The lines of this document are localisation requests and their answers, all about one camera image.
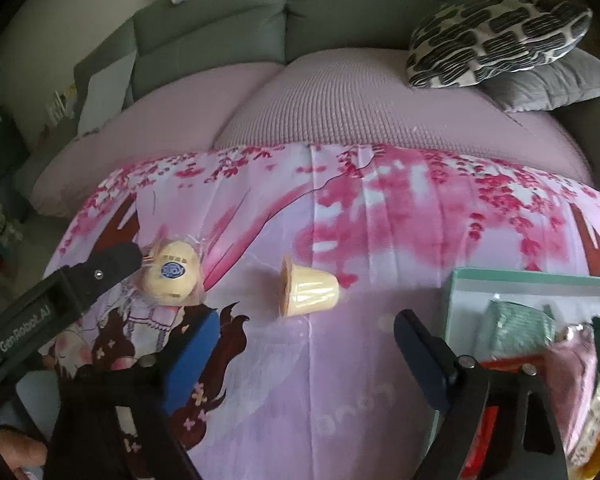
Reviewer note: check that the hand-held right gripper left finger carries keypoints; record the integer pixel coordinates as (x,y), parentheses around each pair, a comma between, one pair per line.
(190,355)

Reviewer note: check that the green white snack box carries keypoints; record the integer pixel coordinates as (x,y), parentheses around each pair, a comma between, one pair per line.
(515,327)

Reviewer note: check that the teal cardboard box lid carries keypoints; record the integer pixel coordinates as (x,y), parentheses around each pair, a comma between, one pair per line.
(462,315)

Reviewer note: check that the grey cushion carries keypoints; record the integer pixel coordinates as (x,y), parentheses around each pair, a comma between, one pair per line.
(555,85)

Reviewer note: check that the person's left hand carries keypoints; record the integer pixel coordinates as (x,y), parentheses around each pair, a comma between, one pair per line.
(20,447)

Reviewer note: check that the large red snack packet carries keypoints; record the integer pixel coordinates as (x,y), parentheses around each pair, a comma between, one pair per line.
(487,430)

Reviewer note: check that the pink printed blanket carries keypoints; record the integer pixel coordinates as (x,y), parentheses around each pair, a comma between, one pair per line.
(330,360)

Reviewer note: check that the grey sofa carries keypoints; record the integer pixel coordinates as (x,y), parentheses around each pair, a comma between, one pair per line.
(330,15)

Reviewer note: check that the pink ribbed sofa cover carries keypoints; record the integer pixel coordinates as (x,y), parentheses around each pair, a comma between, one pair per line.
(355,100)

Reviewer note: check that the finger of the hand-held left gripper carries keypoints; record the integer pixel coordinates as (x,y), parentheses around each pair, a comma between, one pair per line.
(110,267)

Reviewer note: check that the yellow pudding cup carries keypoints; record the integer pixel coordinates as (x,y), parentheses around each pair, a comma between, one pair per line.
(310,290)

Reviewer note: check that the black white patterned cushion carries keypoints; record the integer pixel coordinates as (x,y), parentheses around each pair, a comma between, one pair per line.
(495,35)

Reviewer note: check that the pink snack packet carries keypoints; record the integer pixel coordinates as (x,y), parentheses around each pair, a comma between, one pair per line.
(570,380)

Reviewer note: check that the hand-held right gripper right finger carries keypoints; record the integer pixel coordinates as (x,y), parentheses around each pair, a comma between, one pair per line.
(420,355)

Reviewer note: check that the white flat panel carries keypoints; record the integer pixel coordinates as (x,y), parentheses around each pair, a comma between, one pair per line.
(105,95)

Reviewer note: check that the round bun blue label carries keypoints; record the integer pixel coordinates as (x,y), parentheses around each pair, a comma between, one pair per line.
(172,272)

